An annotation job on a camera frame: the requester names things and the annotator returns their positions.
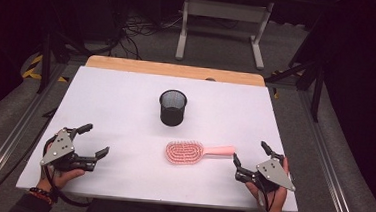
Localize beaded bracelet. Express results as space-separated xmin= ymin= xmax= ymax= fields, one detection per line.
xmin=28 ymin=185 xmax=59 ymax=207

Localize right hand-held gripper cable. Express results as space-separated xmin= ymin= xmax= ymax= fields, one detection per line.
xmin=244 ymin=181 xmax=279 ymax=212

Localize black mesh pen holder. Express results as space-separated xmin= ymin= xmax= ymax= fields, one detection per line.
xmin=157 ymin=88 xmax=189 ymax=128

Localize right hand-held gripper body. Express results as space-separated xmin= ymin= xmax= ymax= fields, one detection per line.
xmin=234 ymin=149 xmax=299 ymax=196

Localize person's right hand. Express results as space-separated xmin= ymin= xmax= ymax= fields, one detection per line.
xmin=243 ymin=154 xmax=292 ymax=212

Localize person's left hand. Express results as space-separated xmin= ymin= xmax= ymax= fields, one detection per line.
xmin=37 ymin=165 xmax=86 ymax=196

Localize white table mat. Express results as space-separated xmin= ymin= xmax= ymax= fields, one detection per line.
xmin=14 ymin=61 xmax=308 ymax=212

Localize black floor cables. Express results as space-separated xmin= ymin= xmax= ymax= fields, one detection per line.
xmin=110 ymin=9 xmax=184 ymax=63

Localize aluminium floor rail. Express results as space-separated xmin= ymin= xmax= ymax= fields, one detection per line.
xmin=289 ymin=88 xmax=370 ymax=212
xmin=0 ymin=58 xmax=69 ymax=212

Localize pink hairbrush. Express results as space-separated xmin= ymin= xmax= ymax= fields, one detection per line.
xmin=164 ymin=138 xmax=237 ymax=169

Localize yellow black hazard tape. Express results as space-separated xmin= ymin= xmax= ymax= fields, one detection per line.
xmin=21 ymin=52 xmax=71 ymax=84
xmin=269 ymin=70 xmax=282 ymax=100

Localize black metal stand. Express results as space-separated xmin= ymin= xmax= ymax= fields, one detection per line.
xmin=262 ymin=50 xmax=326 ymax=124
xmin=35 ymin=29 xmax=94 ymax=99

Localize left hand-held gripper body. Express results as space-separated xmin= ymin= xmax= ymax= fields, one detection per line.
xmin=39 ymin=125 xmax=100 ymax=175

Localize grey metal desk frame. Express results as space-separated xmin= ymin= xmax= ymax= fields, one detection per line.
xmin=174 ymin=0 xmax=276 ymax=72

